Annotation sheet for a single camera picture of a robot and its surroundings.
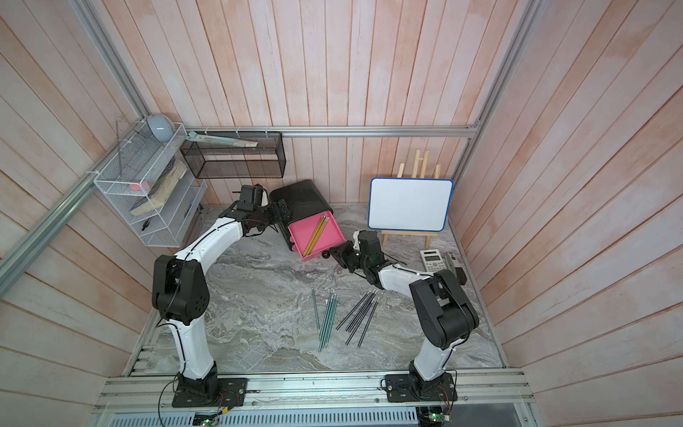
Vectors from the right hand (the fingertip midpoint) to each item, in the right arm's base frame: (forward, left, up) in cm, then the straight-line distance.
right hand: (327, 249), depth 91 cm
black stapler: (-1, -47, -9) cm, 48 cm away
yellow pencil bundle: (+4, +4, -1) cm, 6 cm away
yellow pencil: (+9, +3, +2) cm, 10 cm away
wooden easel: (+23, -31, +15) cm, 41 cm away
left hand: (+12, +16, +4) cm, 20 cm away
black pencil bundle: (-17, -13, -11) cm, 24 cm away
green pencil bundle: (-21, -1, -11) cm, 24 cm away
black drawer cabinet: (+17, +9, +7) cm, 20 cm away
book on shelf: (+6, +50, +22) cm, 55 cm away
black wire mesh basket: (+35, +47, +12) cm, 60 cm away
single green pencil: (-17, +4, -13) cm, 21 cm away
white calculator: (+3, -40, -12) cm, 42 cm away
